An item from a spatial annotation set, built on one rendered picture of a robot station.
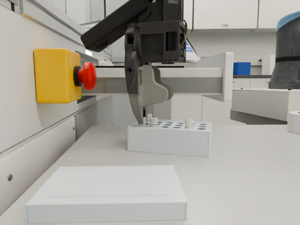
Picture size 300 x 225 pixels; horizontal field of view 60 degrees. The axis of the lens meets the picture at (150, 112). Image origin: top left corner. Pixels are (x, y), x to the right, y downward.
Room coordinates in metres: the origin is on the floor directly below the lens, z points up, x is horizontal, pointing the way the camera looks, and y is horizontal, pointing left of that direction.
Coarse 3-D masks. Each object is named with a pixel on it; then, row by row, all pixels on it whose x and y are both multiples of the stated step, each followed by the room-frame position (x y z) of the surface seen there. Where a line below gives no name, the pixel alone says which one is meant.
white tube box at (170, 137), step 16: (128, 128) 0.39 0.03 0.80; (144, 128) 0.38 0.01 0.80; (160, 128) 0.40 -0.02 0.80; (176, 128) 0.40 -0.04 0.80; (192, 128) 0.40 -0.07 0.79; (208, 128) 0.40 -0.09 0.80; (128, 144) 0.39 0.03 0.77; (144, 144) 0.38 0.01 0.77; (160, 144) 0.38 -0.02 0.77; (176, 144) 0.37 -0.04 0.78; (192, 144) 0.36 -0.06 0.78; (208, 144) 0.36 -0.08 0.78
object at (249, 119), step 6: (234, 114) 0.91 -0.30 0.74; (240, 114) 0.88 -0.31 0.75; (246, 114) 0.85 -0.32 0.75; (252, 114) 0.82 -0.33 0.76; (234, 120) 0.91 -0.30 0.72; (240, 120) 0.88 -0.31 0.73; (246, 120) 0.85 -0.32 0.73; (252, 120) 0.82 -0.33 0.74; (258, 120) 0.79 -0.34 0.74; (264, 120) 0.77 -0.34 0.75; (270, 120) 0.74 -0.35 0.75; (276, 120) 0.72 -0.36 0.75
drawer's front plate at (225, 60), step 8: (216, 56) 0.64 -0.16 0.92; (224, 56) 0.58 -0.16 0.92; (232, 56) 0.57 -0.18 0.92; (200, 64) 0.81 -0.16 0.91; (208, 64) 0.71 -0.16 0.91; (216, 64) 0.64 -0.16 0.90; (224, 64) 0.58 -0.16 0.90; (232, 64) 0.57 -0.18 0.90; (224, 72) 0.58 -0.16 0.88; (232, 72) 0.57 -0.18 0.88; (224, 80) 0.57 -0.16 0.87; (232, 80) 0.57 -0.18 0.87; (224, 88) 0.57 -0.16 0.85; (208, 96) 0.70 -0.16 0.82; (216, 96) 0.63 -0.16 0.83; (224, 96) 0.57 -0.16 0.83
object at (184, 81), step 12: (96, 72) 0.58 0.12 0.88; (108, 72) 0.58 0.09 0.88; (120, 72) 0.58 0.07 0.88; (168, 72) 0.58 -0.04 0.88; (180, 72) 0.59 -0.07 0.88; (192, 72) 0.59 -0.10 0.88; (204, 72) 0.59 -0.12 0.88; (216, 72) 0.59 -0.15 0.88; (96, 84) 0.58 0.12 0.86; (108, 84) 0.58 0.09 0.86; (120, 84) 0.58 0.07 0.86; (168, 84) 0.58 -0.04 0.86; (180, 84) 0.58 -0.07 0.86; (192, 84) 0.58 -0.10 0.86; (204, 84) 0.58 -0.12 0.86; (216, 84) 0.59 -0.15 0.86
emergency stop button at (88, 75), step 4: (84, 64) 0.36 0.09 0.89; (88, 64) 0.36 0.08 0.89; (92, 64) 0.37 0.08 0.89; (84, 68) 0.36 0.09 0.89; (88, 68) 0.36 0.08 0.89; (92, 68) 0.36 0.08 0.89; (80, 72) 0.37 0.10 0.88; (84, 72) 0.36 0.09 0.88; (88, 72) 0.36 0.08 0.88; (92, 72) 0.36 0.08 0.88; (80, 76) 0.37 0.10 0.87; (84, 76) 0.36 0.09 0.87; (88, 76) 0.36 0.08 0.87; (92, 76) 0.36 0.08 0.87; (96, 76) 0.39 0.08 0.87; (80, 80) 0.37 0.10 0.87; (84, 80) 0.36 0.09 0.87; (88, 80) 0.36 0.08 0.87; (92, 80) 0.36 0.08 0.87; (84, 84) 0.36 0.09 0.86; (88, 84) 0.36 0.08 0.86; (92, 84) 0.36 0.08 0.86; (88, 88) 0.37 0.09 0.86; (92, 88) 0.37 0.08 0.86
